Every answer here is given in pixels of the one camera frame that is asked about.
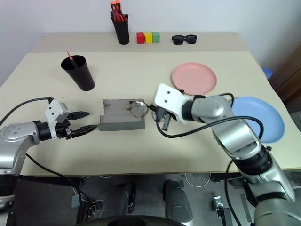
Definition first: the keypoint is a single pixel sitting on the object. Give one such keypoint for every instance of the dark rounded shape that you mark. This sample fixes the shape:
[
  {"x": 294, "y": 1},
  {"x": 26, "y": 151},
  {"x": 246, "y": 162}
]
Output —
[
  {"x": 176, "y": 200},
  {"x": 118, "y": 197}
]

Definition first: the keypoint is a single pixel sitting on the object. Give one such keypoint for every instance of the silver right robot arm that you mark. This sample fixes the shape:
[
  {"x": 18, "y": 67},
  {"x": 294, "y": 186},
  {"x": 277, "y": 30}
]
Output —
[{"x": 235, "y": 131}]

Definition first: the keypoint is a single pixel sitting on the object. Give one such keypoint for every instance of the yellow block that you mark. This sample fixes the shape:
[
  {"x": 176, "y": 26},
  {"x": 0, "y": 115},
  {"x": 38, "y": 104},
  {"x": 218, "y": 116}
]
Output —
[{"x": 148, "y": 38}]

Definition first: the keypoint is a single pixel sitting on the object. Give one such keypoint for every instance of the tall black cup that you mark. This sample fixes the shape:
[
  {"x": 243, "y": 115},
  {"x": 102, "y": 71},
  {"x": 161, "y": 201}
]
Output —
[{"x": 122, "y": 31}]

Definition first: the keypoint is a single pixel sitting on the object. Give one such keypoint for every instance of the blue plate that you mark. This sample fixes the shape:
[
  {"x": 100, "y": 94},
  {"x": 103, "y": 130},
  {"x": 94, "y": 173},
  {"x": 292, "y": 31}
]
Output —
[{"x": 265, "y": 113}]

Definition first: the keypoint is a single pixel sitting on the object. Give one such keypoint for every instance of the metal bracket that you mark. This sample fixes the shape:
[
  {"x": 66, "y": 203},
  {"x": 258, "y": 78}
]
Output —
[{"x": 219, "y": 207}]

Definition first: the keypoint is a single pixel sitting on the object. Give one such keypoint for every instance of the pink plate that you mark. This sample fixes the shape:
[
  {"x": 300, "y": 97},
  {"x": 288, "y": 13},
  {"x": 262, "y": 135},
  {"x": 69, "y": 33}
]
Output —
[{"x": 194, "y": 77}]

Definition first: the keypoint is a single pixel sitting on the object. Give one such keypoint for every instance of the black capped marker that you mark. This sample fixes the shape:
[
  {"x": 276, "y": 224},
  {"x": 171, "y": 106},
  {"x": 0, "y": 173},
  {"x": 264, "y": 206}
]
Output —
[{"x": 125, "y": 16}]

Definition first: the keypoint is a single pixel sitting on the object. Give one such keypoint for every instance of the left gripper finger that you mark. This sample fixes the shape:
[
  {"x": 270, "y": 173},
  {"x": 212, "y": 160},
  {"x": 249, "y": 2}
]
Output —
[
  {"x": 83, "y": 130},
  {"x": 78, "y": 115}
]

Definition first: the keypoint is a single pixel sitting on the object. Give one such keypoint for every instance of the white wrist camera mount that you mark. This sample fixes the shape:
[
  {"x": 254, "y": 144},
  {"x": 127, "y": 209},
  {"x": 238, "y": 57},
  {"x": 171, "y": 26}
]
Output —
[
  {"x": 169, "y": 96},
  {"x": 52, "y": 113}
]

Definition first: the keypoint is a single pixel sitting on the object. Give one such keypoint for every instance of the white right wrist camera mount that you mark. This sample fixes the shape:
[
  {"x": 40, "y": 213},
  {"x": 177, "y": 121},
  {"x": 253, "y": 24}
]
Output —
[{"x": 169, "y": 96}]

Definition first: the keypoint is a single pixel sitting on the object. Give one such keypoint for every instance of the red marker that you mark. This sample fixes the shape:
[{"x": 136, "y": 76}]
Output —
[{"x": 72, "y": 60}]

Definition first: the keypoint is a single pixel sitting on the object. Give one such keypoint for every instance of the black sunglasses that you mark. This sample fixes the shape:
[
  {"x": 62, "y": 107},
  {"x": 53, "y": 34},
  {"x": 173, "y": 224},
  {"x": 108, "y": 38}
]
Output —
[{"x": 184, "y": 39}]

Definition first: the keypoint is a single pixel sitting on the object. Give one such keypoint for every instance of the grey glasses case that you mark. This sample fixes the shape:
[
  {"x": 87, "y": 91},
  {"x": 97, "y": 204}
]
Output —
[{"x": 117, "y": 117}]

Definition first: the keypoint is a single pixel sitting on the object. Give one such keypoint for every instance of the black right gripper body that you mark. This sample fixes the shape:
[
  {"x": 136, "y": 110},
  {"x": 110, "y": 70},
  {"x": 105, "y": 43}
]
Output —
[{"x": 162, "y": 112}]

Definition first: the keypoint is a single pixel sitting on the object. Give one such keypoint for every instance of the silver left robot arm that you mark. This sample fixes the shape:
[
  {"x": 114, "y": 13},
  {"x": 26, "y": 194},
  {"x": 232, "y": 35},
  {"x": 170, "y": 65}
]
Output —
[{"x": 14, "y": 134}]

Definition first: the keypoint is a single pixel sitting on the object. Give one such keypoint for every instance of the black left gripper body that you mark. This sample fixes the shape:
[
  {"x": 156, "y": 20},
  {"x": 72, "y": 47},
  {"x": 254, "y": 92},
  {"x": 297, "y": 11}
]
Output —
[{"x": 63, "y": 131}]

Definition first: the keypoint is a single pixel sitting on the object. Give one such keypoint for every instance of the brown wooden cabinet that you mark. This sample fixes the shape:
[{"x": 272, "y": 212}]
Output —
[{"x": 290, "y": 77}]

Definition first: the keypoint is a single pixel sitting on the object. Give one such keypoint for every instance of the red block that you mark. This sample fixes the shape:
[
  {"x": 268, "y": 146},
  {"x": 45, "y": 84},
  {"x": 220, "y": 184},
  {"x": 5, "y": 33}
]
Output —
[{"x": 140, "y": 38}]

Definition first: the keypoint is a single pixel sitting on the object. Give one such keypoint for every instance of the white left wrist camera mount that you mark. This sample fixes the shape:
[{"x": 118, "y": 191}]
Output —
[{"x": 52, "y": 113}]

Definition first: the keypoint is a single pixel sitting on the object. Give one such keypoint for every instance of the green block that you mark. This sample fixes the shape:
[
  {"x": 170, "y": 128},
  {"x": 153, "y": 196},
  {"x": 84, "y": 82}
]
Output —
[{"x": 156, "y": 37}]

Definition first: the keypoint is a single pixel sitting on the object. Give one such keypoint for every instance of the wide black cup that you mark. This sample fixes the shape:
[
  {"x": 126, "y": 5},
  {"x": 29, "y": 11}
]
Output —
[{"x": 80, "y": 75}]

